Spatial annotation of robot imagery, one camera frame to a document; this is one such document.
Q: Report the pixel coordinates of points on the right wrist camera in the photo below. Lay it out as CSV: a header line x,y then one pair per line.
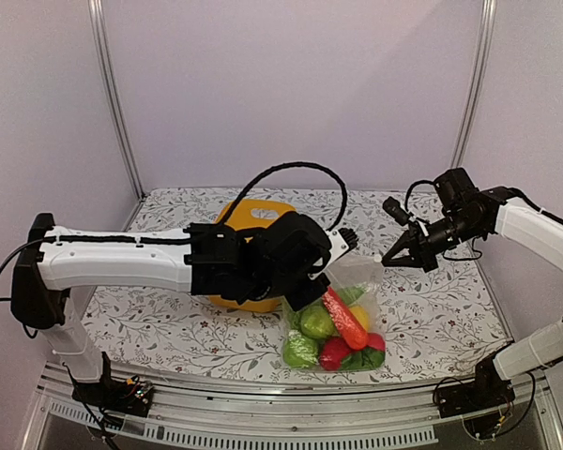
x,y
393,208

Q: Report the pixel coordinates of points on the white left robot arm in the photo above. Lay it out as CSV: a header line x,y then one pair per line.
x,y
287,258

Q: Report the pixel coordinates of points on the red toy chili pepper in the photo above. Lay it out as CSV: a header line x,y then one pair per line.
x,y
345,322

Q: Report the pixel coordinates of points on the floral tablecloth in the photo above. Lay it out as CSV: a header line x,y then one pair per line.
x,y
436,325

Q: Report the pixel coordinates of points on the clear zip top bag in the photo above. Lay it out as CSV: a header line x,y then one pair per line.
x,y
351,270

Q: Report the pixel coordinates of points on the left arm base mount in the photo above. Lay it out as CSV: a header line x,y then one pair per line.
x,y
132,396

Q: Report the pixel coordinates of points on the green toy cucumber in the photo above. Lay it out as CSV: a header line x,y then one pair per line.
x,y
349,295

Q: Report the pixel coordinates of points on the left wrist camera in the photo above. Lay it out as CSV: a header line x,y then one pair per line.
x,y
342,241

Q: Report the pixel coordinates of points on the front aluminium rail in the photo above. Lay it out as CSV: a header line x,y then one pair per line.
x,y
192,411

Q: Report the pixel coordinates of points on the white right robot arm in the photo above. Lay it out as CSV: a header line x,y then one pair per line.
x,y
469,213

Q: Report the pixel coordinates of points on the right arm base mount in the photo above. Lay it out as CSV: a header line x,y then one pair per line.
x,y
487,390

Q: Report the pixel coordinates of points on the yellow plastic basket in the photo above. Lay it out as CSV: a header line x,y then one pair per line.
x,y
250,214

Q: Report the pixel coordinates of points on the green toy grape bunch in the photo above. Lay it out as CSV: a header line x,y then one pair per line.
x,y
366,359

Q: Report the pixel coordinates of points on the left aluminium frame post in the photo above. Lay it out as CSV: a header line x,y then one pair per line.
x,y
106,68

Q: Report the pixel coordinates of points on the green toy apple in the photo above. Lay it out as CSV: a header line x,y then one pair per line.
x,y
299,351

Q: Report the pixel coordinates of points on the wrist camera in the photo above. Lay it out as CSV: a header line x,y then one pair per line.
x,y
342,241
393,208

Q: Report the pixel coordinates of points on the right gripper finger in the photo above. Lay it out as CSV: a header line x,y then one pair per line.
x,y
408,241
403,261

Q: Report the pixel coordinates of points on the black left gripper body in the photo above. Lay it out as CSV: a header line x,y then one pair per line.
x,y
301,301

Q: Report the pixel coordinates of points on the aluminium frame post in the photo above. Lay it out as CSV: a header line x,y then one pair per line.
x,y
480,64
106,68

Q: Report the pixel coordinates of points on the right aluminium frame post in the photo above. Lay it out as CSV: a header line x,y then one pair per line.
x,y
480,64

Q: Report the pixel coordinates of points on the green toy pear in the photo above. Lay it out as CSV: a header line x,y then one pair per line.
x,y
315,322

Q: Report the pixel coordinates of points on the yellow toy lemon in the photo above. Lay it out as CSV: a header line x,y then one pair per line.
x,y
362,316

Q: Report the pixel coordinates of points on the red toy tomato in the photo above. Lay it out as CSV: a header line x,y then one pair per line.
x,y
333,352

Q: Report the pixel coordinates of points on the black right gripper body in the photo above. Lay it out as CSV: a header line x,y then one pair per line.
x,y
424,250

